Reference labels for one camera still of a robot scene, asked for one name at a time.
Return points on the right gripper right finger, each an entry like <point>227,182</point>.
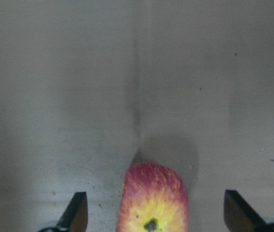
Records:
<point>239,216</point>

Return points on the red yellow apple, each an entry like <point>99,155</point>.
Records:
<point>154,199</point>

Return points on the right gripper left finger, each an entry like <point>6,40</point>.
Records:
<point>74,218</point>

